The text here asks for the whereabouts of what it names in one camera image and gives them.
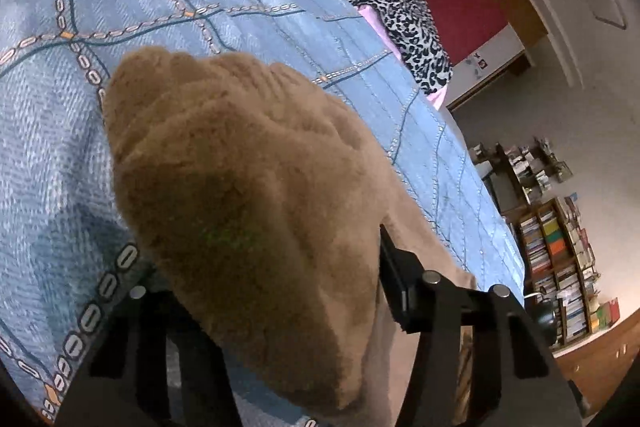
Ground pile of books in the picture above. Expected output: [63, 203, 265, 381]
[562, 194, 599, 268]

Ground small wooden desk shelf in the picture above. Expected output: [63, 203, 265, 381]
[470, 137, 573, 208]

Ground red box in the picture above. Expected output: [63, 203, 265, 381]
[602, 297, 621, 328]

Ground leopard print cloth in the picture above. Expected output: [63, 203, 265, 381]
[331, 0, 453, 95]

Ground wall stickers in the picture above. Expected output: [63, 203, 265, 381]
[462, 52, 488, 80]

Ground wooden bookshelf with books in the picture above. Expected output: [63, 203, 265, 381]
[502, 194, 623, 348]

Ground wooden desk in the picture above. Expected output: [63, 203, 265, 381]
[480, 159, 531, 214]

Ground wooden cabinet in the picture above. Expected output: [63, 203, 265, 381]
[552, 307, 640, 413]

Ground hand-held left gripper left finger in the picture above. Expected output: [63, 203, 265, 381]
[55, 279, 243, 427]

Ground brown fleece pants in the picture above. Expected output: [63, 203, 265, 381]
[100, 47, 481, 427]

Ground pink blanket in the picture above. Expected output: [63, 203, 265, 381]
[322, 0, 451, 110]

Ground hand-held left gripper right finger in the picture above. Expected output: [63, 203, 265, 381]
[379, 223, 583, 427]

